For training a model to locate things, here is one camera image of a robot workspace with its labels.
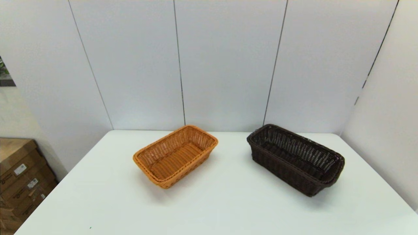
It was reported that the orange wicker basket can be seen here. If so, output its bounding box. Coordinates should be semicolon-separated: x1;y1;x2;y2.
133;125;218;189

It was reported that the dark brown wicker basket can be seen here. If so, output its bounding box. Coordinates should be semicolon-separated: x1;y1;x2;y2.
247;124;345;197

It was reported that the cardboard box with white label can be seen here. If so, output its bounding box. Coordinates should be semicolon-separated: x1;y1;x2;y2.
0;138;47;193
0;180;60;235
0;163;55;209

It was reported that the framed plant picture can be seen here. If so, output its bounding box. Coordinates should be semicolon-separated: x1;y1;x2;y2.
0;56;16;87

